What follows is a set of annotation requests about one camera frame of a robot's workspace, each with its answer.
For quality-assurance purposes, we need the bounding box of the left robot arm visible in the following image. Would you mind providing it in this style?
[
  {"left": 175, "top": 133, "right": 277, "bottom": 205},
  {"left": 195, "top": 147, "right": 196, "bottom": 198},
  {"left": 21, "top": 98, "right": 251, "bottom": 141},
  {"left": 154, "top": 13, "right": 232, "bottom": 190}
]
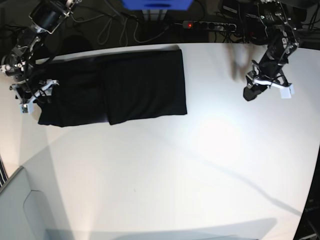
[{"left": 243, "top": 0, "right": 299, "bottom": 96}]

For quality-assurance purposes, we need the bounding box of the grey looped cable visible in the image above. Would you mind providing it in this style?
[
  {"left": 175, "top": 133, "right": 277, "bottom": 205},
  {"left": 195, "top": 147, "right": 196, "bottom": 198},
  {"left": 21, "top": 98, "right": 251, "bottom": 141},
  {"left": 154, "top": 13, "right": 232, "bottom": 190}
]
[{"left": 72, "top": 12, "right": 171, "bottom": 46}]

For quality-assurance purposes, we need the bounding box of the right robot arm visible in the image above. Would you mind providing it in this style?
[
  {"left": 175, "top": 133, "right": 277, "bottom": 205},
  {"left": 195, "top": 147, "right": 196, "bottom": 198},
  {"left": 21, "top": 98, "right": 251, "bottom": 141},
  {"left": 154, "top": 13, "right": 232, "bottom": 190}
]
[{"left": 0, "top": 0, "right": 267, "bottom": 107}]

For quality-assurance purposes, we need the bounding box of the black T-shirt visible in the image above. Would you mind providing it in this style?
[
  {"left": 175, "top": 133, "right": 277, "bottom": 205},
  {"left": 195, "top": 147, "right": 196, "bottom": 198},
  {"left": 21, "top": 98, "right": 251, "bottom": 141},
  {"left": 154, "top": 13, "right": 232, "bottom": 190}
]
[{"left": 37, "top": 49, "right": 187, "bottom": 127}]

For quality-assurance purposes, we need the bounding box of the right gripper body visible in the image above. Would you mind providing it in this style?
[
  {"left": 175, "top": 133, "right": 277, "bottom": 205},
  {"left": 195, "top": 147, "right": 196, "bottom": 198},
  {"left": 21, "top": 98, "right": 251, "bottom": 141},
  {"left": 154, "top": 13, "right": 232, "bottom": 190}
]
[{"left": 9, "top": 79, "right": 60, "bottom": 105}]

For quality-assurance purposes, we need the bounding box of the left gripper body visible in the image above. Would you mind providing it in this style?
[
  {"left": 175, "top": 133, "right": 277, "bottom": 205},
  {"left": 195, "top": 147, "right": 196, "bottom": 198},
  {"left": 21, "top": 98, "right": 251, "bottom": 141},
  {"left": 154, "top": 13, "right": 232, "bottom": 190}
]
[{"left": 245, "top": 60, "right": 293, "bottom": 92}]

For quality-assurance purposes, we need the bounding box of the grey power strip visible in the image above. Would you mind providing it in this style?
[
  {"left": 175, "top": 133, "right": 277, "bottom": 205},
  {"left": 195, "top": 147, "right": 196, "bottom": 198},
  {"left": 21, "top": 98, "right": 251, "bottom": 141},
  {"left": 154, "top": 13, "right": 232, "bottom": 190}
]
[{"left": 182, "top": 20, "right": 237, "bottom": 32}]

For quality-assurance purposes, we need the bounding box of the blue box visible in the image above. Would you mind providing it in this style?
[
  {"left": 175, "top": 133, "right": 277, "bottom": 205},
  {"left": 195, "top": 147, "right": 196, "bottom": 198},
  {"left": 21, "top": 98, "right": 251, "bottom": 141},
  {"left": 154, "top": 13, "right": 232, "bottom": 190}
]
[{"left": 121, "top": 0, "right": 193, "bottom": 11}]

